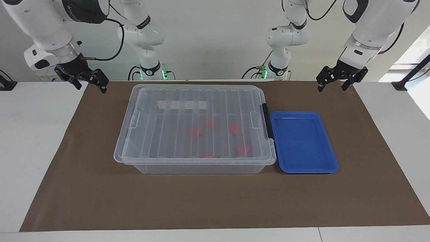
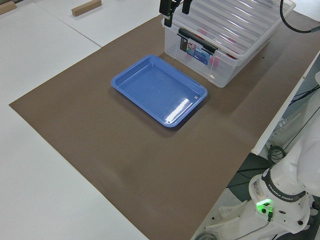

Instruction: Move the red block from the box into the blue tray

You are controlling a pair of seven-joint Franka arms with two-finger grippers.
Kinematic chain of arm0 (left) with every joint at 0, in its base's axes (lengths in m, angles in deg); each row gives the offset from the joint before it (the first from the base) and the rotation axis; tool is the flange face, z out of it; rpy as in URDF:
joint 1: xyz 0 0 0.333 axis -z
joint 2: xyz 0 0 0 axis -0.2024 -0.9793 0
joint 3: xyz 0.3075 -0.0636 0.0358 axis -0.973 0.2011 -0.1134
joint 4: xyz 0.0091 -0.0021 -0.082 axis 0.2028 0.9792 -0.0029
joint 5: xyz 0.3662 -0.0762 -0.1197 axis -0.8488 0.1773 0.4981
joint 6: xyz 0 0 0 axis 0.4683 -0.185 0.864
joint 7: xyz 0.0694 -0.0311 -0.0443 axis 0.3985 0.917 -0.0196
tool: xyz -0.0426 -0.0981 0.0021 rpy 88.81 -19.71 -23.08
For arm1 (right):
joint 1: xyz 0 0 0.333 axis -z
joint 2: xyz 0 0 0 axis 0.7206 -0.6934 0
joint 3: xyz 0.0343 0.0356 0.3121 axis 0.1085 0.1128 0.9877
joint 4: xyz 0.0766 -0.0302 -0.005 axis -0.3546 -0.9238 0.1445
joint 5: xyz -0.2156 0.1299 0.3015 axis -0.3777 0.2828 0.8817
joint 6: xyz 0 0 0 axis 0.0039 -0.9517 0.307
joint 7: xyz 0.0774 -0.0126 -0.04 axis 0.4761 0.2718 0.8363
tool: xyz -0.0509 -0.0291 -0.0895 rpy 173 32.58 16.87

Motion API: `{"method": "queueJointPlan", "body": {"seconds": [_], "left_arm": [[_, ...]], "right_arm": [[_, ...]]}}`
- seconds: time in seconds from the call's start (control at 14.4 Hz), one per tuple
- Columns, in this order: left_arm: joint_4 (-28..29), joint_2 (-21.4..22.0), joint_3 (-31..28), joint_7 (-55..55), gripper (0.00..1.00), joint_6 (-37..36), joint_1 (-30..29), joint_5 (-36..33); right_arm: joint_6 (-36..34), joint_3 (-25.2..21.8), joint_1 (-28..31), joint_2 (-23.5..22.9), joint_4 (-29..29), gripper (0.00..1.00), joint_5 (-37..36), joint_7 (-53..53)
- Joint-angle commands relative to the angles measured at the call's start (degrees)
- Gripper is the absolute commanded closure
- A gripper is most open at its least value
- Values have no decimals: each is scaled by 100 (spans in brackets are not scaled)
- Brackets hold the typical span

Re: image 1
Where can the clear ribbed box lid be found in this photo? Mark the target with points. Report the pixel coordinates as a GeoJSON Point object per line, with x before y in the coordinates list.
{"type": "Point", "coordinates": [174, 141]}

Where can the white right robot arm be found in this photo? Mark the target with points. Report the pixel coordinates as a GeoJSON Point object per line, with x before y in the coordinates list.
{"type": "Point", "coordinates": [43, 27]}

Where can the brown table mat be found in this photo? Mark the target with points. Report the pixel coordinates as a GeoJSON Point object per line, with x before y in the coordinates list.
{"type": "Point", "coordinates": [215, 201]}

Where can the blue plastic tray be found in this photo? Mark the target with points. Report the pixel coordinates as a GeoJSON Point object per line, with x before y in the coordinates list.
{"type": "Point", "coordinates": [302, 144]}

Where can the black stand with pole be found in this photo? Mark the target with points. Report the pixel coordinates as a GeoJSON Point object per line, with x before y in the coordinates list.
{"type": "Point", "coordinates": [399, 85]}

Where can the clear plastic storage box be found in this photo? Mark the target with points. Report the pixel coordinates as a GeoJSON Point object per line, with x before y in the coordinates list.
{"type": "Point", "coordinates": [201, 169]}

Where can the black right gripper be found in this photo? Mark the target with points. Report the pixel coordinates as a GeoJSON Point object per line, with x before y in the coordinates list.
{"type": "Point", "coordinates": [73, 70]}

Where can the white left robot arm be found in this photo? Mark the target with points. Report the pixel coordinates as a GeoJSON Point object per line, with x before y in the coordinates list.
{"type": "Point", "coordinates": [376, 27]}

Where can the white control box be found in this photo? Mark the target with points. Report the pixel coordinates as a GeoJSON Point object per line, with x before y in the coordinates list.
{"type": "Point", "coordinates": [45, 78]}

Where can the black clamp mount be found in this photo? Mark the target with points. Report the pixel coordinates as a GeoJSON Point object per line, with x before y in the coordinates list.
{"type": "Point", "coordinates": [6, 85]}

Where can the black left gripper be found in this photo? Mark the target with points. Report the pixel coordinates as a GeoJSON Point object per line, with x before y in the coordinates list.
{"type": "Point", "coordinates": [343, 70]}

